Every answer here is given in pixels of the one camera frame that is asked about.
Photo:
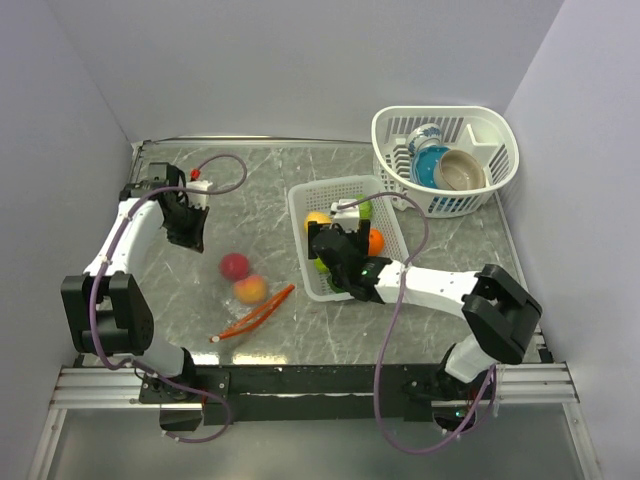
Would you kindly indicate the clear zip top bag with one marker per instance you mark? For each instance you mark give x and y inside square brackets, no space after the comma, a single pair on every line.
[222,318]

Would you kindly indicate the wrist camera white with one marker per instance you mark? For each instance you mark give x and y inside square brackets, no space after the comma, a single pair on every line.
[346,215]
[198,190]

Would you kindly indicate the light green bumpy fruit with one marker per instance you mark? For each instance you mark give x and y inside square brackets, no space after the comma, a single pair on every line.
[365,208]

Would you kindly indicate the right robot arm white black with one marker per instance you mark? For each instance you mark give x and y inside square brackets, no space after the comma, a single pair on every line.
[502,315]

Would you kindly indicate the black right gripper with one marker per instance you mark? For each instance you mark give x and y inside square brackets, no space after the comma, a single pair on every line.
[359,239]

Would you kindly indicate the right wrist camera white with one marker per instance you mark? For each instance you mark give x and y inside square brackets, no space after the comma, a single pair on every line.
[346,215]

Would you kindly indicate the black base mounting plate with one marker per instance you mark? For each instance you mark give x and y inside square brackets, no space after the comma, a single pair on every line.
[412,392]

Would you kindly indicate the pink red fake peach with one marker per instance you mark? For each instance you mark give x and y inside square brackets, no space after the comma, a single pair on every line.
[251,290]

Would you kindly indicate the red fake apple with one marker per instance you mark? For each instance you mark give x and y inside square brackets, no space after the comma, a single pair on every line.
[234,267]

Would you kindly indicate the teal bowl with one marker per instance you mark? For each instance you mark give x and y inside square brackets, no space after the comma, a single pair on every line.
[424,166]

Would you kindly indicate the beige ceramic bowl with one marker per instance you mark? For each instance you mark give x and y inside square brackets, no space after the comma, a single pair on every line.
[460,171]

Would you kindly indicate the yellow fake lemon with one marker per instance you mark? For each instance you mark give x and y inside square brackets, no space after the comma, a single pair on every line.
[316,221]

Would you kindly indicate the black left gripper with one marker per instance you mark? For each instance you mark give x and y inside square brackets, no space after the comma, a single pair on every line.
[193,239]

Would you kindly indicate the dark green fake lime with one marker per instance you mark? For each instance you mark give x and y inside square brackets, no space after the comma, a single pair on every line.
[335,288]

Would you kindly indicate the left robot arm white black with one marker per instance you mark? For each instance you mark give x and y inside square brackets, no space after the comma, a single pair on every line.
[105,308]

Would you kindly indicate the aluminium rail frame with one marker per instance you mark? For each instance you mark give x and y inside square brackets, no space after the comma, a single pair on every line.
[102,431]

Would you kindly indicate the white oval dish basket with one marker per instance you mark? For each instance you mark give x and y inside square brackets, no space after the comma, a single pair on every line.
[476,130]

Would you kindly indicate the green fake apple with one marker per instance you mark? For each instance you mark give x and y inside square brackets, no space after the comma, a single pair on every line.
[320,266]

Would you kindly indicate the fake orange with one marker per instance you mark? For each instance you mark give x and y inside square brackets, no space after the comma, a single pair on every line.
[376,242]

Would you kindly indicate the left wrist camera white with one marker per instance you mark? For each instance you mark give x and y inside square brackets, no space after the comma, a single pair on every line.
[198,190]

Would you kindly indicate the blue white porcelain cup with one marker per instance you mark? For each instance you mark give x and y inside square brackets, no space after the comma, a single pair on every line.
[424,136]

